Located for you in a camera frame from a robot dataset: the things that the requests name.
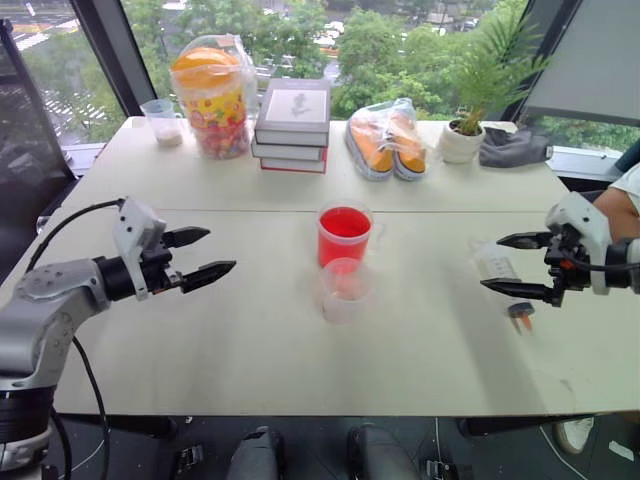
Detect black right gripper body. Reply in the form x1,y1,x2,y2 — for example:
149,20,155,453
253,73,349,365
543,225,594,308

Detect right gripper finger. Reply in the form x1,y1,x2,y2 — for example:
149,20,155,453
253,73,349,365
495,231,554,250
480,279,557,304

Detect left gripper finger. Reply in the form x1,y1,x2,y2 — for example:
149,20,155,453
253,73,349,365
164,226,212,250
179,260,238,295

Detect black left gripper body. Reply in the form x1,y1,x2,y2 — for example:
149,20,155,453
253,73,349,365
140,235,184,296

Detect clear plastic syringe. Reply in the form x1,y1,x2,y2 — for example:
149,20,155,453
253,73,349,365
468,239,538,337

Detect measuring cup with white powder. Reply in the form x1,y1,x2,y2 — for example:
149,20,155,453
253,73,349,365
140,98,186,148

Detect small clear plastic cup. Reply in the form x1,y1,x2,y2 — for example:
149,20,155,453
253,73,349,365
318,257,377,327

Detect cup of red liquid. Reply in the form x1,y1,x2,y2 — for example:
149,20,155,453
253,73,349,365
317,199,387,270

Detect grey folded cloth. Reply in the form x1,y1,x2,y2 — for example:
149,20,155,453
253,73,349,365
478,125,555,169

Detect green plant in white pot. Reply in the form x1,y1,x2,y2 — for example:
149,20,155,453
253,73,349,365
437,8,554,165

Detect red edged book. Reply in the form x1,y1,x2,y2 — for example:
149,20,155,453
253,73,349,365
258,150,329,175

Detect candy jar with orange lid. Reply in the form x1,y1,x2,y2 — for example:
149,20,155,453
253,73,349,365
171,46,251,161
168,33,260,162

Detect white thin book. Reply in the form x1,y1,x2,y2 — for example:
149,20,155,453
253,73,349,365
250,136,329,163

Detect orange canvas shoe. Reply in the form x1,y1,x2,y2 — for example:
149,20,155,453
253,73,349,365
384,113,428,182
345,118,401,182

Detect white sneaker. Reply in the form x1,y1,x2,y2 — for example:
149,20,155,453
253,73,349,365
551,416,596,456

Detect grey cover thick book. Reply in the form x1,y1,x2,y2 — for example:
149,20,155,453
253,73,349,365
253,77,333,148

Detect black mesh chair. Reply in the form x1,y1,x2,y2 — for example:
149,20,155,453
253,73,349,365
0,18,79,281

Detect dark rounded shape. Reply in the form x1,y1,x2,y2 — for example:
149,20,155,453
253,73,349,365
225,425,287,480

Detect orange shoes in plastic bag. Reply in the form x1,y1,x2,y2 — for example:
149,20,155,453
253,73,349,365
344,97,430,183

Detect grey window blind panel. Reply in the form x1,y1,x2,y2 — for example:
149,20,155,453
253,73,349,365
519,0,640,127

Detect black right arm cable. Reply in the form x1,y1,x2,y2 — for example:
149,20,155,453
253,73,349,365
559,257,640,274

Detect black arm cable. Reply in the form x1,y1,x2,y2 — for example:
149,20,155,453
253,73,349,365
559,257,640,274
28,198,126,274

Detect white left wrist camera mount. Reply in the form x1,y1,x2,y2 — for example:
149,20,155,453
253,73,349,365
112,196,167,301

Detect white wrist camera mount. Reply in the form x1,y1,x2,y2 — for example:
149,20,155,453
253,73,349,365
112,196,167,301
544,191,612,296

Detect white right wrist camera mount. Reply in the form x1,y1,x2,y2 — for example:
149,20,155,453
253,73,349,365
544,191,612,296

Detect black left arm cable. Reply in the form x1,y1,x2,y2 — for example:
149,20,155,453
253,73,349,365
28,198,126,274

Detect black table frame bar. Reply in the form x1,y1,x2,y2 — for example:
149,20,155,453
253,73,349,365
55,413,179,442
457,414,596,439

